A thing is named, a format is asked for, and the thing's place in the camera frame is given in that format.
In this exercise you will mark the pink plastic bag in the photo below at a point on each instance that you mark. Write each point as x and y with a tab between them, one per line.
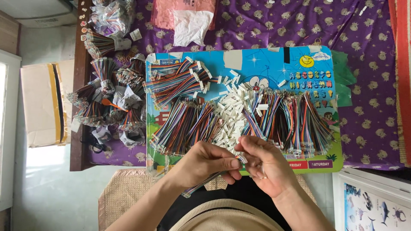
163	12

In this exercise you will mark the colourful cartoon lap board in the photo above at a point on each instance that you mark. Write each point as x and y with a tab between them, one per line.
276	70

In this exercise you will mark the white plastic bag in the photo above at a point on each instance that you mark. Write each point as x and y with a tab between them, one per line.
191	27

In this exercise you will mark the brown wooden bed frame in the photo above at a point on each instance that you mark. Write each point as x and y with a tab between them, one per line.
80	64

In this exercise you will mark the small white paper label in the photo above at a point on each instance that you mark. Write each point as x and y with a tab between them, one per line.
136	34

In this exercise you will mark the orange plastic spoon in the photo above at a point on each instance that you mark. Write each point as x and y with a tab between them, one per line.
112	104

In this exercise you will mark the person's right hand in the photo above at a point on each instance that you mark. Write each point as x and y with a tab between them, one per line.
277	170

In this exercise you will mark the black scissors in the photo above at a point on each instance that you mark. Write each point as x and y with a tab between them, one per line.
94	146

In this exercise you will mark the white framed sea animal poster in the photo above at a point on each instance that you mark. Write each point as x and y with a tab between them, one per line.
372	205

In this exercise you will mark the taped cardboard box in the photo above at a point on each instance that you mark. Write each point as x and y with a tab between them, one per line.
41	102

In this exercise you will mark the crumpled white paper scraps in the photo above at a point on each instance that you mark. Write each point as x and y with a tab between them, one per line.
125	136

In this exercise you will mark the white door frame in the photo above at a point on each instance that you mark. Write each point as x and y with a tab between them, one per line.
8	134

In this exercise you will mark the white appliance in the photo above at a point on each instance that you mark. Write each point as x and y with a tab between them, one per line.
38	12

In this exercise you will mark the green plastic bag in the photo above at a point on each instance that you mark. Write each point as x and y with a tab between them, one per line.
342	77

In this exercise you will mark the red striped cloth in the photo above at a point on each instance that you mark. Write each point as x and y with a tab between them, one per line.
401	80

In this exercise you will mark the purple patterned bedsheet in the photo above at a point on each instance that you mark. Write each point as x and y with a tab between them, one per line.
362	96

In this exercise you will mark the person's left hand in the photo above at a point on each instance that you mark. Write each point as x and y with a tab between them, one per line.
199	166

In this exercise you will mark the pile of white plastic connectors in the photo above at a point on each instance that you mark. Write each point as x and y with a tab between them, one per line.
234	112

